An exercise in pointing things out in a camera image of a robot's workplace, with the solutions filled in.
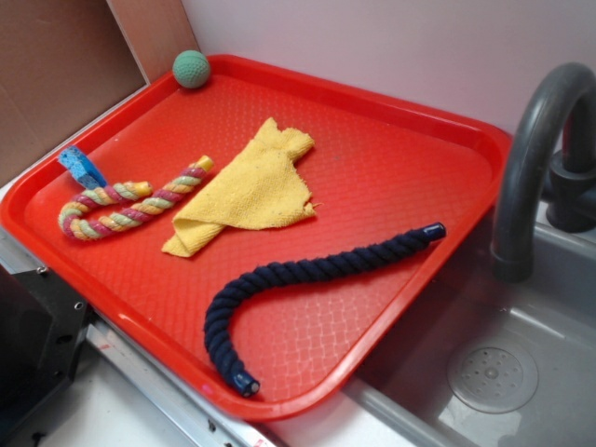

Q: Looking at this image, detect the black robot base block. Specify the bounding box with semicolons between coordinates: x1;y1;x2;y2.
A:
1;269;90;423

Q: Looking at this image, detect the blue sponge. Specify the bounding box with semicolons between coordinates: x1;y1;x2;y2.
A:
58;145;108;190

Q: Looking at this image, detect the yellow cloth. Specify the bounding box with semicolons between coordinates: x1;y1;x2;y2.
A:
162;117;316;258

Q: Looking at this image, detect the red plastic tray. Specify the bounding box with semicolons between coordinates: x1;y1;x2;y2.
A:
1;56;510;421

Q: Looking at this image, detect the green rubber ball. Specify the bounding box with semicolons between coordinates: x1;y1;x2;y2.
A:
172;50;210;88

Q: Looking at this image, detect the grey plastic sink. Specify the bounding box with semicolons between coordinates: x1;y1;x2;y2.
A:
345;217;595;446

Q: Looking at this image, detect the round sink drain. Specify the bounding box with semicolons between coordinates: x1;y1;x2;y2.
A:
447;341;538;414

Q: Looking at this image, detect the grey curved faucet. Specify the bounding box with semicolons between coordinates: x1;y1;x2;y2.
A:
491;62;595;282

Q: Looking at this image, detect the brown cardboard panel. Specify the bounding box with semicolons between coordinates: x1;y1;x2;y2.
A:
0;0;202;188

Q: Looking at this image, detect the navy blue twisted rope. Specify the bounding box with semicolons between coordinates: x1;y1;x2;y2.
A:
203;222;447;399

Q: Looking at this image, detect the multicolour twisted rope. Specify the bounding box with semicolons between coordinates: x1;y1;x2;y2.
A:
58;156;215;242

